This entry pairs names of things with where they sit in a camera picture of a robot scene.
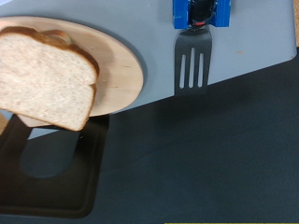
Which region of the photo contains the white bread slice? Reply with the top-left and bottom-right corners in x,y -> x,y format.
0,26 -> 101,133
15,112 -> 60,129

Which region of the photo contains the black spatula with blue block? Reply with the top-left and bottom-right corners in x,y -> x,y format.
172,0 -> 233,96

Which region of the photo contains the black metal bookend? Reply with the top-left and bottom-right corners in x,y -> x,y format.
0,113 -> 110,219

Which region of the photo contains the round wooden plate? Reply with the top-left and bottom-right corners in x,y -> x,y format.
0,15 -> 145,119

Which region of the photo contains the silver toaster oven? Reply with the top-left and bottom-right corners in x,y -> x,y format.
0,0 -> 297,142

